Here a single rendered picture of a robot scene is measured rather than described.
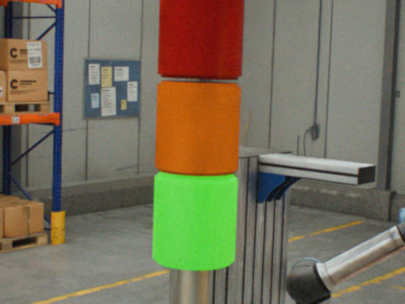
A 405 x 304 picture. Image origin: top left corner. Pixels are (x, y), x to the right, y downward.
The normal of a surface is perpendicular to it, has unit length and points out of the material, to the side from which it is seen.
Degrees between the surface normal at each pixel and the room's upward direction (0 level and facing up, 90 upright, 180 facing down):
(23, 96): 94
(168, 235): 90
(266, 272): 90
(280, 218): 90
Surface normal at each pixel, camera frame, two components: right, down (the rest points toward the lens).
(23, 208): 0.76, 0.04
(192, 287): 0.04, 0.11
